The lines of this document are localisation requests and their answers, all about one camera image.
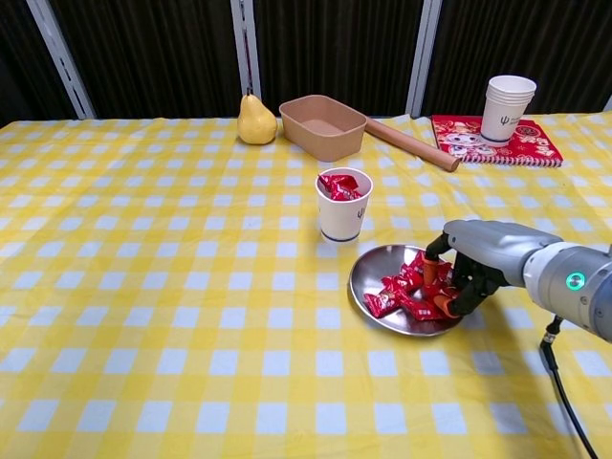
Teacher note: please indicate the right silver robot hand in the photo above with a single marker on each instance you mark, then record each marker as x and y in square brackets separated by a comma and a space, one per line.
[492, 248]

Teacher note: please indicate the red spiral notebook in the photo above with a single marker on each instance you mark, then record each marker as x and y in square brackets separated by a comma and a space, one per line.
[459, 143]

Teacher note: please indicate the brown paper food box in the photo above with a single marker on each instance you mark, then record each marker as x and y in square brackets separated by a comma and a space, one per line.
[330, 143]

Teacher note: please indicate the yellow pear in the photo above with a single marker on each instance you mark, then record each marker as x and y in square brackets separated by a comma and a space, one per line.
[255, 124]

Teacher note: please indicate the single white paper cup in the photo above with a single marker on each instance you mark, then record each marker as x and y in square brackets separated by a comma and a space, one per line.
[339, 220]

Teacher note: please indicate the silver metal frame post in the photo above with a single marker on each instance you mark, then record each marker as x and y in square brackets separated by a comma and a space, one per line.
[425, 57]
[608, 103]
[57, 52]
[239, 48]

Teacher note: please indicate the red candy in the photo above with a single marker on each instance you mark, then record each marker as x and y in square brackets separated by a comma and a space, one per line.
[382, 302]
[444, 276]
[412, 272]
[423, 312]
[348, 182]
[330, 184]
[399, 284]
[420, 256]
[343, 194]

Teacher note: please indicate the white paper cup stack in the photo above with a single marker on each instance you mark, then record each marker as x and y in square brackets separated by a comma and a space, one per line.
[507, 115]

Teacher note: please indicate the yellow white checkered tablecloth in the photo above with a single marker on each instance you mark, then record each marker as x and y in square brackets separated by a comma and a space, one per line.
[143, 287]

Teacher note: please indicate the round steel plate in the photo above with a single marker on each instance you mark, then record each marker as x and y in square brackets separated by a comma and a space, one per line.
[378, 268]

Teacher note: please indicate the brown cardboard tube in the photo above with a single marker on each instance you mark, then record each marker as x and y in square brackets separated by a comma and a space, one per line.
[411, 143]

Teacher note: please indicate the black pleated curtain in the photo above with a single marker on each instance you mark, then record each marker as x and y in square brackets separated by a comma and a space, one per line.
[158, 57]

